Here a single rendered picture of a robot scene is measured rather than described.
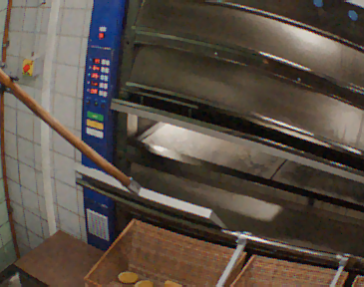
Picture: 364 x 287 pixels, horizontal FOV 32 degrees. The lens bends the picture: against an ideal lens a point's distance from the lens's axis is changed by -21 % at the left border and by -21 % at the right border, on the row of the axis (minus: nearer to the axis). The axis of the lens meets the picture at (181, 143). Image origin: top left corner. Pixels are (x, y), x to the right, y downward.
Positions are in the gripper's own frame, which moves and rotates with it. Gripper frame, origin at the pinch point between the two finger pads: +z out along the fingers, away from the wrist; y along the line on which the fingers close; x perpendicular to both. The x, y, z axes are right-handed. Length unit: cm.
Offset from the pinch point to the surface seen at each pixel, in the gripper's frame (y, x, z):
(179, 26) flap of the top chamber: -64, -105, -11
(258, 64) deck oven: -58, -112, 22
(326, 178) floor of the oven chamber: -34, -157, 55
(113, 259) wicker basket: 29, -156, -25
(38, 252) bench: 46, -159, -68
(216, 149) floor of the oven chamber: -32, -156, 1
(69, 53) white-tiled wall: -49, -121, -67
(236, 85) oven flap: -50, -120, 14
